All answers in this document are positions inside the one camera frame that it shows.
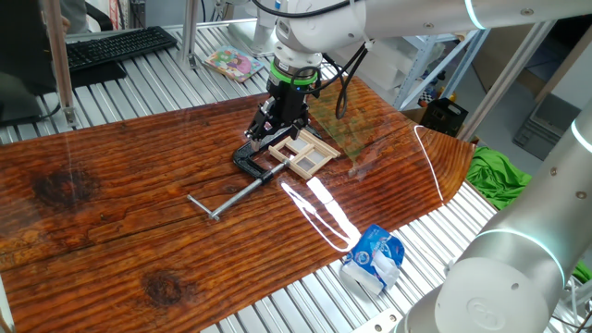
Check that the black plastic crate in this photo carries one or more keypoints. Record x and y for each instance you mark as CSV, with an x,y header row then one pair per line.
x,y
441,118

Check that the glossy wood grain mat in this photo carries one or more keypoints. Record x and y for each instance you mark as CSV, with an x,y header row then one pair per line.
x,y
139,208

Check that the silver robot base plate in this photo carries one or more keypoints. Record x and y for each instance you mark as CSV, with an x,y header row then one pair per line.
x,y
379,321

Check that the black office chair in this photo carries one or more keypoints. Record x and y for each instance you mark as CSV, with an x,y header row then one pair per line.
x,y
104,16

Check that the blue tissue pack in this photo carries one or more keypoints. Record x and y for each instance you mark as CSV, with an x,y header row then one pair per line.
x,y
370,252

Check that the colourful children's book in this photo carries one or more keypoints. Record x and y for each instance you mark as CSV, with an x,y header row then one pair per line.
x,y
233,63

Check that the black computer keyboard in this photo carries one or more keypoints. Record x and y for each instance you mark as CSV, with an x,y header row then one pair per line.
x,y
115,46

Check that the person in grey shirt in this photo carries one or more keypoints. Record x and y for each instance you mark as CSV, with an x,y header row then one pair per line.
x,y
74,11

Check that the black monitor stand base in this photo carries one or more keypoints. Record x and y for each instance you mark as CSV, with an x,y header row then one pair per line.
x,y
99,74

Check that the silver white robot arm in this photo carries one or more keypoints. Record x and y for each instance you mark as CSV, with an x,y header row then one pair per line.
x,y
416,18

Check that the grey plastic crate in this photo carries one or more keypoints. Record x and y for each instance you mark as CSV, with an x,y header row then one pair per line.
x,y
546,129

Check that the aluminium frame strut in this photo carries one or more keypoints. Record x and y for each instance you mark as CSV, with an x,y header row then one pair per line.
x,y
504,78

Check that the green cloth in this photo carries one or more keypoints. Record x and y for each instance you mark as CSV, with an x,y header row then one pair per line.
x,y
495,176

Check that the aluminium frame post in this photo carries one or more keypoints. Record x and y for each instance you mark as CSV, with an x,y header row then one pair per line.
x,y
189,32
62,69

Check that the white foam boxes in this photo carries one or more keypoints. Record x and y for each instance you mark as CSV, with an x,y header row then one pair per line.
x,y
384,65

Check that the black computer monitor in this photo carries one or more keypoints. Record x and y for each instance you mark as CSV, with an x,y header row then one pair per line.
x,y
23,46

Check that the brown cardboard box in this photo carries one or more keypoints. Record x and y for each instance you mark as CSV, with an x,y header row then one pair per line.
x,y
499,60

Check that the grey metal shelf rack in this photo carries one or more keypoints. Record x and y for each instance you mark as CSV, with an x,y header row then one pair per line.
x,y
415,70

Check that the miniature wooden sliding window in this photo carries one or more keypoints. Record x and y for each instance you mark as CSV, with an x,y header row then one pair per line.
x,y
305,153

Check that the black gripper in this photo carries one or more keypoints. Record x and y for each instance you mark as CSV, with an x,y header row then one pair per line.
x,y
289,104

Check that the black C-clamp with steel screw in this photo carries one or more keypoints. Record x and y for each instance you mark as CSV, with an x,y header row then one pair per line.
x,y
241,159

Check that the white stand base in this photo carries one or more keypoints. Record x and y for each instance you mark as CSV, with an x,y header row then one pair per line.
x,y
252,39

